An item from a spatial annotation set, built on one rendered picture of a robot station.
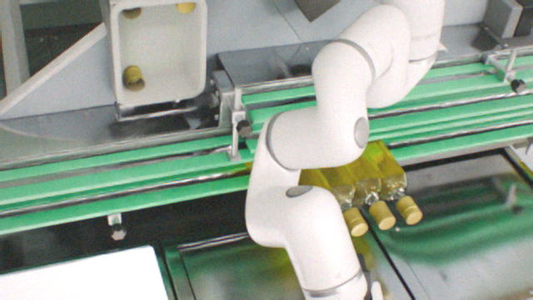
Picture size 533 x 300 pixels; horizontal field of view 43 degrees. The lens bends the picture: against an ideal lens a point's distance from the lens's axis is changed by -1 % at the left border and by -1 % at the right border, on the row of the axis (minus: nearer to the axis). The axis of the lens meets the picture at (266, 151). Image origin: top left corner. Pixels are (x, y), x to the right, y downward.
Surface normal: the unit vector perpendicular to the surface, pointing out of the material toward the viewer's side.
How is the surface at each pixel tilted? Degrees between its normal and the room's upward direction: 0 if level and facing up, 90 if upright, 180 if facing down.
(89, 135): 90
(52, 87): 0
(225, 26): 0
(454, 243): 91
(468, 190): 90
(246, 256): 90
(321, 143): 64
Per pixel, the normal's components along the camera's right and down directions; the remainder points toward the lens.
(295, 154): -0.60, 0.60
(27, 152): 0.08, -0.76
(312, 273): -0.41, 0.35
